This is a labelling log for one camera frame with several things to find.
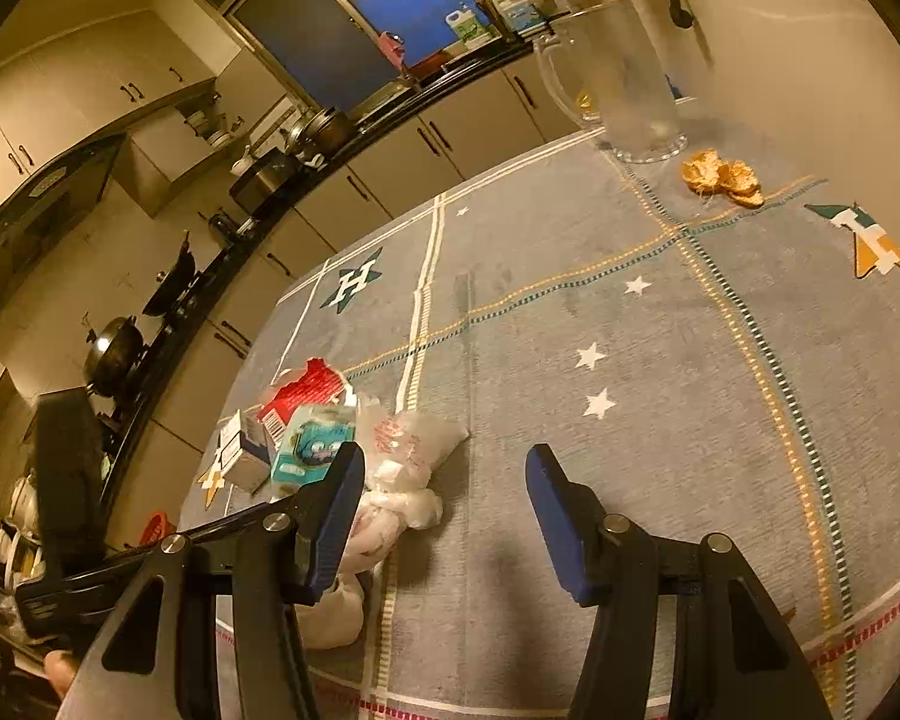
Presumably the kitchen window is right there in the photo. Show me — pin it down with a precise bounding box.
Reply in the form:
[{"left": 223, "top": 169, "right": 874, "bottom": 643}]
[{"left": 203, "top": 0, "right": 510, "bottom": 115}]

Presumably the lidded steel wok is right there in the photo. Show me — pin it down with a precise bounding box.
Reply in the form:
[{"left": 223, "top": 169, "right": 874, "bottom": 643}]
[{"left": 82, "top": 316, "right": 146, "bottom": 398}]

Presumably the white green carton box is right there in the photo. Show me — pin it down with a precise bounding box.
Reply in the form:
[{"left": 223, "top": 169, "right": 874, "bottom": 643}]
[{"left": 217, "top": 410, "right": 271, "bottom": 493}]

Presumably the white crumpled plastic bag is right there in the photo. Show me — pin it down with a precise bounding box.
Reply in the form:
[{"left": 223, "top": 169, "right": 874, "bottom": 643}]
[{"left": 295, "top": 395, "right": 468, "bottom": 650}]

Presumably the red plastic mesh basket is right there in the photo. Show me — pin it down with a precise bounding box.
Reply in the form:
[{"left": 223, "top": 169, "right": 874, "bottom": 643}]
[{"left": 139, "top": 511, "right": 176, "bottom": 546}]

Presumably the red snack bag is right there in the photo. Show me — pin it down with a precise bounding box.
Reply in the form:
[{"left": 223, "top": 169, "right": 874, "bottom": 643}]
[{"left": 256, "top": 358, "right": 352, "bottom": 445}]

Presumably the range hood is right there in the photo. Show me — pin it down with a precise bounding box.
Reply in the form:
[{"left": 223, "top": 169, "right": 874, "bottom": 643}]
[{"left": 0, "top": 133, "right": 126, "bottom": 314}]

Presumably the black frying pan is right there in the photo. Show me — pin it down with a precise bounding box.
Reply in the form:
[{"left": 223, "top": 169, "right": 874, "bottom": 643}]
[{"left": 142, "top": 232, "right": 196, "bottom": 317}]

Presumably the grey patterned tablecloth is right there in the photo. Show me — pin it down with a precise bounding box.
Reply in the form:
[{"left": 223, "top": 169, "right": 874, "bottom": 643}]
[{"left": 226, "top": 114, "right": 900, "bottom": 718}]

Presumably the steel electric cooker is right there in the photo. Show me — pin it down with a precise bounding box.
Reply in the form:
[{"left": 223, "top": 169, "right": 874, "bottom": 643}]
[{"left": 229, "top": 148, "right": 302, "bottom": 215}]

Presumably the brown cooking pot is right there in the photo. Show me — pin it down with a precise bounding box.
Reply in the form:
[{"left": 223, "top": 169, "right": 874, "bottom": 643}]
[{"left": 289, "top": 107, "right": 359, "bottom": 161}]

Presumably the orange peel scrap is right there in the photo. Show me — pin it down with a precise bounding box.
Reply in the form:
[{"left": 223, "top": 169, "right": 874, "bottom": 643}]
[{"left": 679, "top": 148, "right": 764, "bottom": 208}]

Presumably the clear glass jug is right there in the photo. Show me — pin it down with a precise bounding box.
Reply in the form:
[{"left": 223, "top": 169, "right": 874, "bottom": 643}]
[{"left": 533, "top": 0, "right": 688, "bottom": 164}]

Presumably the white detergent jug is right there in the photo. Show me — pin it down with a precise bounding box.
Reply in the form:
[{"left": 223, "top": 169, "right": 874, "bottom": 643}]
[{"left": 445, "top": 5, "right": 493, "bottom": 50}]

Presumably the upper wall cabinet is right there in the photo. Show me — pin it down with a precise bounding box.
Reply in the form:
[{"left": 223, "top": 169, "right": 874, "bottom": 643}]
[{"left": 0, "top": 11, "right": 214, "bottom": 206}]

